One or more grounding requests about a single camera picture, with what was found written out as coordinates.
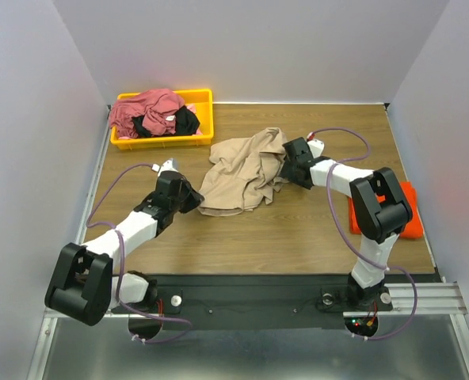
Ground beige t shirt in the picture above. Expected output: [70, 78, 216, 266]
[198, 127, 288, 217]

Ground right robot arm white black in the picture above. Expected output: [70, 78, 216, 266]
[280, 138, 413, 309]

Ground black t shirt in bin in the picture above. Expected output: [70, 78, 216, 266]
[132, 106, 201, 139]

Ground pink t shirt in bin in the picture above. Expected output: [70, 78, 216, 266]
[109, 89, 185, 139]

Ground yellow plastic bin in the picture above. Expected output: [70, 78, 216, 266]
[110, 89, 214, 150]

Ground orange folded t shirt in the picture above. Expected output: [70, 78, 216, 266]
[347, 180, 424, 240]

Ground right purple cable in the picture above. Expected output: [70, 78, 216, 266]
[306, 127, 418, 343]

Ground purple cable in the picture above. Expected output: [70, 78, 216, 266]
[86, 163, 193, 344]
[306, 127, 418, 343]

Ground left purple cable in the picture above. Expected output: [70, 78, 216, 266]
[86, 163, 193, 344]

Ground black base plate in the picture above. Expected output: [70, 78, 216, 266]
[62, 272, 406, 332]

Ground aluminium frame rail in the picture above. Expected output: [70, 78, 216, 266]
[26, 104, 172, 380]

